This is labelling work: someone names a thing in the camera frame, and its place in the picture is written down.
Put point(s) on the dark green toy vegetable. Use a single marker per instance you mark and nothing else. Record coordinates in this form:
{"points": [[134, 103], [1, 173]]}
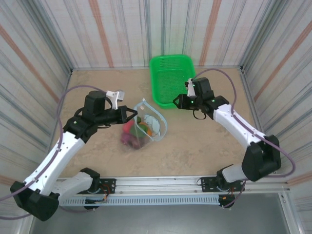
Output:
{"points": [[138, 120]]}

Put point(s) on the light green toy vegetable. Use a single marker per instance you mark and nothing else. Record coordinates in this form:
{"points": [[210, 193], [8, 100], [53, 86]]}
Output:
{"points": [[142, 128]]}

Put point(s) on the purple toy fruit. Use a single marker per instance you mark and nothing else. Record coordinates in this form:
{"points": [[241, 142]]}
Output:
{"points": [[124, 138]]}

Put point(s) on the green perforated plastic basket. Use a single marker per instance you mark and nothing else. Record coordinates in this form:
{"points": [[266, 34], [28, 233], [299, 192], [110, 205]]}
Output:
{"points": [[168, 80]]}

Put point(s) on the small orange toy fruit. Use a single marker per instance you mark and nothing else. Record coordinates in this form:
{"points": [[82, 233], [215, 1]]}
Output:
{"points": [[149, 131]]}

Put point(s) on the clear zip-top bag blue zipper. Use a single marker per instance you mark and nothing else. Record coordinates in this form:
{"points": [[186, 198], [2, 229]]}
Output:
{"points": [[156, 122]]}

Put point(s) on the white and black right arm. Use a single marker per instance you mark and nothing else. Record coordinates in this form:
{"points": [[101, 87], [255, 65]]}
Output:
{"points": [[239, 126]]}

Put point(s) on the grey metal panel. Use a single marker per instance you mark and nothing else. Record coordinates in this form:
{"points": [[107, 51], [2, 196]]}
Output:
{"points": [[158, 219]]}

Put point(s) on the aluminium rear frame rail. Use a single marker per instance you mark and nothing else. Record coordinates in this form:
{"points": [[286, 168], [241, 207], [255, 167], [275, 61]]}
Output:
{"points": [[109, 67]]}

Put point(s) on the aluminium side frame rail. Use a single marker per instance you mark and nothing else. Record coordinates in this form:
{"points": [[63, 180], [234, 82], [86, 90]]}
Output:
{"points": [[257, 122]]}

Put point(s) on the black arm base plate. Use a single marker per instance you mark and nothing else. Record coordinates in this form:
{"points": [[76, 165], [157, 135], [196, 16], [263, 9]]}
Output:
{"points": [[207, 185], [109, 185]]}

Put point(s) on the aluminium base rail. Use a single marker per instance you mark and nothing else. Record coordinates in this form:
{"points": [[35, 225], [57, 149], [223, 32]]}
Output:
{"points": [[158, 182]]}

